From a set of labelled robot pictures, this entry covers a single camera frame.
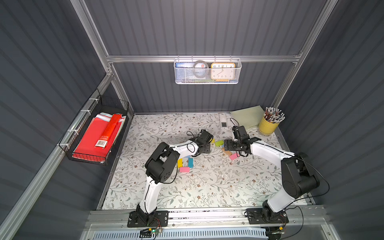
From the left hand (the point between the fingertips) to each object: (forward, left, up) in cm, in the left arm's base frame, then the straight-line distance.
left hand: (207, 148), depth 98 cm
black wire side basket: (+8, +60, +33) cm, 69 cm away
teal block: (-9, +11, -2) cm, 15 cm away
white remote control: (+24, -14, 0) cm, 27 cm away
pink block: (-13, +15, -3) cm, 20 cm away
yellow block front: (-10, +18, -2) cm, 20 cm away
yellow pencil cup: (+11, -40, +8) cm, 42 cm away
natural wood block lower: (-3, -14, -1) cm, 14 cm away
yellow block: (-5, -2, +16) cm, 17 cm away
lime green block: (+5, -8, -1) cm, 10 cm away
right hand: (-1, -14, +6) cm, 15 cm away
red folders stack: (-10, +54, +27) cm, 61 cm away
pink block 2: (-5, -17, -2) cm, 18 cm away
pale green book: (+28, -34, 0) cm, 44 cm away
